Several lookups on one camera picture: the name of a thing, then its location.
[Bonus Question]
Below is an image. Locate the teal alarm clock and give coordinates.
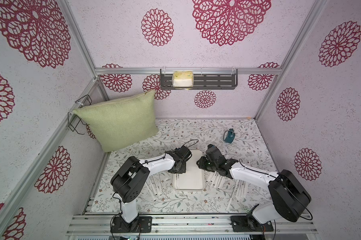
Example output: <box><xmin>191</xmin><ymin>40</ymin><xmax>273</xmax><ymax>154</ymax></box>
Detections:
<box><xmin>223</xmin><ymin>129</ymin><xmax>236</xmax><ymax>144</ymax></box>

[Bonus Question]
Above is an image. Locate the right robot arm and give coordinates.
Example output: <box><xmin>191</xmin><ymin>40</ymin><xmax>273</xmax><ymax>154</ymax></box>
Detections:
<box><xmin>196</xmin><ymin>145</ymin><xmax>311</xmax><ymax>225</ymax></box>

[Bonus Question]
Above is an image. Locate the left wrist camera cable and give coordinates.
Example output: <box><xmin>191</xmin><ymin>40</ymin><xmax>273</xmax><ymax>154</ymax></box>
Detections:
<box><xmin>180</xmin><ymin>138</ymin><xmax>199</xmax><ymax>151</ymax></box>

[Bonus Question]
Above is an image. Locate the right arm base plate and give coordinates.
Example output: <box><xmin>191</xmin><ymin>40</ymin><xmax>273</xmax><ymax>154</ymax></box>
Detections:
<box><xmin>230</xmin><ymin>216</ymin><xmax>274</xmax><ymax>233</ymax></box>

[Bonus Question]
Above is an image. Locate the white storage tray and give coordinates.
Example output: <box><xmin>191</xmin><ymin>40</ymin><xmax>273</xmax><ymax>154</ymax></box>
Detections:
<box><xmin>172</xmin><ymin>150</ymin><xmax>205</xmax><ymax>191</ymax></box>

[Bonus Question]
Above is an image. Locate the yellow white sponge box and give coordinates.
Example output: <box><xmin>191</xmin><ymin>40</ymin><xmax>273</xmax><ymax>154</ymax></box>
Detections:
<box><xmin>172</xmin><ymin>71</ymin><xmax>194</xmax><ymax>88</ymax></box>

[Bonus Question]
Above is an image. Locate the black wire wall rack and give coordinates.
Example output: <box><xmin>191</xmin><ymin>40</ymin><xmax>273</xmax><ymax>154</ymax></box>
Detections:
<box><xmin>67</xmin><ymin>94</ymin><xmax>92</xmax><ymax>135</ymax></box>

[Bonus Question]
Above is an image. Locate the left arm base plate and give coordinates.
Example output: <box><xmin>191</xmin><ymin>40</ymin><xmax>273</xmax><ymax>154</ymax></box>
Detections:
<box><xmin>110</xmin><ymin>216</ymin><xmax>152</xmax><ymax>234</ymax></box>

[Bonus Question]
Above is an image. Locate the green cushion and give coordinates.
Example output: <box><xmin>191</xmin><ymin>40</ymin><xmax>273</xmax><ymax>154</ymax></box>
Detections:
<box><xmin>73</xmin><ymin>90</ymin><xmax>158</xmax><ymax>153</ymax></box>

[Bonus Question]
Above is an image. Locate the wrapped straw right bundle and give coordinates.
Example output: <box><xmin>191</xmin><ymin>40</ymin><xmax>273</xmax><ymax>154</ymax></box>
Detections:
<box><xmin>206</xmin><ymin>172</ymin><xmax>227</xmax><ymax>189</ymax></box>

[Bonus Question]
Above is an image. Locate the dark wall shelf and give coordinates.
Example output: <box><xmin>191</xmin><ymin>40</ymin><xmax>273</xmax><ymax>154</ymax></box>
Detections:
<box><xmin>159</xmin><ymin>69</ymin><xmax>238</xmax><ymax>90</ymax></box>

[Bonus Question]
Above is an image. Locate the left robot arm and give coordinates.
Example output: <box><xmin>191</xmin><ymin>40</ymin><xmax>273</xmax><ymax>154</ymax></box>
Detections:
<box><xmin>110</xmin><ymin>146</ymin><xmax>192</xmax><ymax>224</ymax></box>

